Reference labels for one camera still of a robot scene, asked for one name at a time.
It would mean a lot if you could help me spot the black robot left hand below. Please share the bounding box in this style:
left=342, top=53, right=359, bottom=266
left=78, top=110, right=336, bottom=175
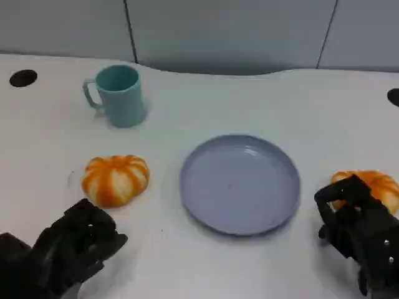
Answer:
left=29, top=198, right=128, bottom=299

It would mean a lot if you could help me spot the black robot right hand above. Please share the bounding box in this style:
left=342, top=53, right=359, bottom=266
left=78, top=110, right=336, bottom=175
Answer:
left=314, top=174, right=399, bottom=299

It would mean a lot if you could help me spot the orange white toy bread roll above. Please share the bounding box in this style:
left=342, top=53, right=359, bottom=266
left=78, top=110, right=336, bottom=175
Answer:
left=330, top=170, right=399, bottom=216
left=81, top=154, right=150, bottom=209

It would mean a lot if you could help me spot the lilac plate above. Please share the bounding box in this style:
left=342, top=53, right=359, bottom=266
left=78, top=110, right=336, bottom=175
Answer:
left=179, top=133, right=302, bottom=237

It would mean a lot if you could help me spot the pale green mug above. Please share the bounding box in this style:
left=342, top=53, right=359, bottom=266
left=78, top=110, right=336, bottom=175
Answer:
left=82, top=64, right=147, bottom=128

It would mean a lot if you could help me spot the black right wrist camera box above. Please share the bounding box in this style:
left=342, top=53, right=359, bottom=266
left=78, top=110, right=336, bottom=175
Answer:
left=325, top=207, right=399, bottom=275

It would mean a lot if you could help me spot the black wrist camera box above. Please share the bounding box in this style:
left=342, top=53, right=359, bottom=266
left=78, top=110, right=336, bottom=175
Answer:
left=325, top=207, right=399, bottom=275
left=0, top=232, right=34, bottom=299

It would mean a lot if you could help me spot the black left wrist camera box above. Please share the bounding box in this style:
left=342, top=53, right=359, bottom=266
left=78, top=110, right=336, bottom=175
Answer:
left=0, top=232, right=34, bottom=299

